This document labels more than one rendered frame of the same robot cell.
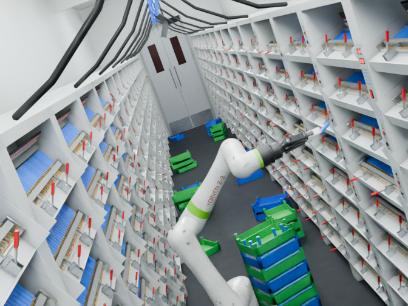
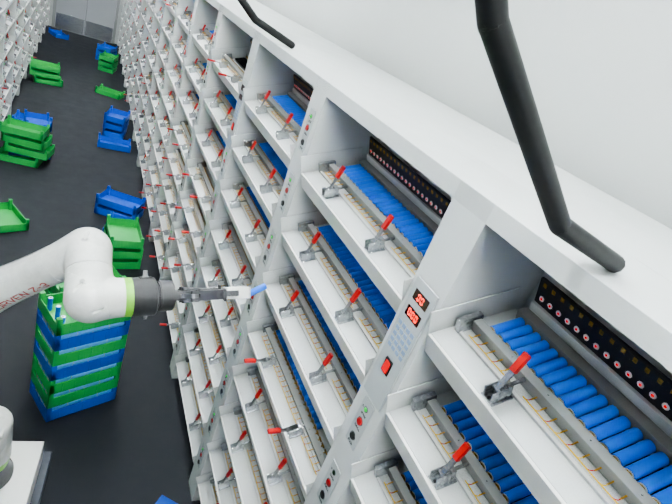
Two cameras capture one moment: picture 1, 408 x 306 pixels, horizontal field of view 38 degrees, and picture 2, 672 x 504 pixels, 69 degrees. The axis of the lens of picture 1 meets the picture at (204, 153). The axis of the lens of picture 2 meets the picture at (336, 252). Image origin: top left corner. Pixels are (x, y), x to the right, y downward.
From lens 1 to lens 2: 1.54 m
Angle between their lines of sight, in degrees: 33
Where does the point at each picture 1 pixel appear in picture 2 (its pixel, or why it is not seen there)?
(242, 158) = (97, 295)
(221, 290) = not seen: outside the picture
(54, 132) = not seen: outside the picture
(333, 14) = (360, 131)
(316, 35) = (322, 144)
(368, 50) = (442, 317)
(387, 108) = (397, 406)
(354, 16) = (468, 256)
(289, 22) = (277, 65)
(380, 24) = (486, 287)
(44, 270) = not seen: outside the picture
